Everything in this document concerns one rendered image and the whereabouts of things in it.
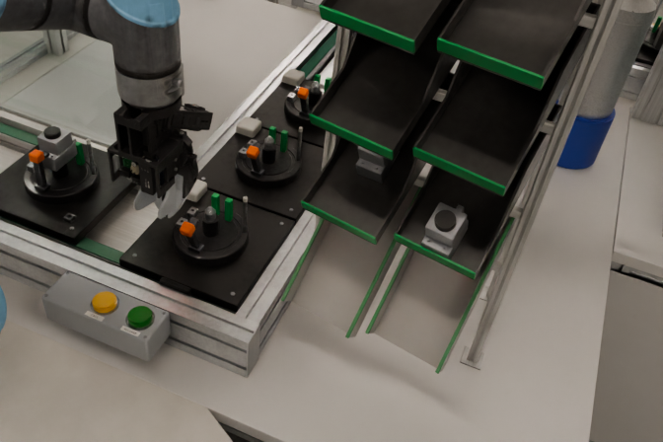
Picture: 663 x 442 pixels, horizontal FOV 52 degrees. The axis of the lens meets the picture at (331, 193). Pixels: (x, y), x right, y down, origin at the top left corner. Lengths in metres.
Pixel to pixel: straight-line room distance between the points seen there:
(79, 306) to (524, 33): 0.83
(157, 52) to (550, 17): 0.46
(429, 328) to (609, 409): 1.01
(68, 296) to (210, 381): 0.28
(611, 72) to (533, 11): 0.85
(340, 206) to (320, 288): 0.18
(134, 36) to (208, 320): 0.58
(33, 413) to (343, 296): 0.54
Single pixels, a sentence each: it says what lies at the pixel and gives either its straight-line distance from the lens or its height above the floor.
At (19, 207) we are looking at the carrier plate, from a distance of 1.43.
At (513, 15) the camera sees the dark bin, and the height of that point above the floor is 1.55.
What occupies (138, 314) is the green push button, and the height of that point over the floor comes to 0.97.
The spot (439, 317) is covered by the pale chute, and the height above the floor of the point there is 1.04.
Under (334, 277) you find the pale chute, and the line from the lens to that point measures 1.16.
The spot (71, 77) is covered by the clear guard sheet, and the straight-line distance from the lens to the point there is 1.52.
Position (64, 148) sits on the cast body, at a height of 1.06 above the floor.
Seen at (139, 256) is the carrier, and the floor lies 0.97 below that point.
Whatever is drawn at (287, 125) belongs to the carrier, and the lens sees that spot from 1.60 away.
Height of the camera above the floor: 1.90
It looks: 41 degrees down
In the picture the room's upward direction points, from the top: 7 degrees clockwise
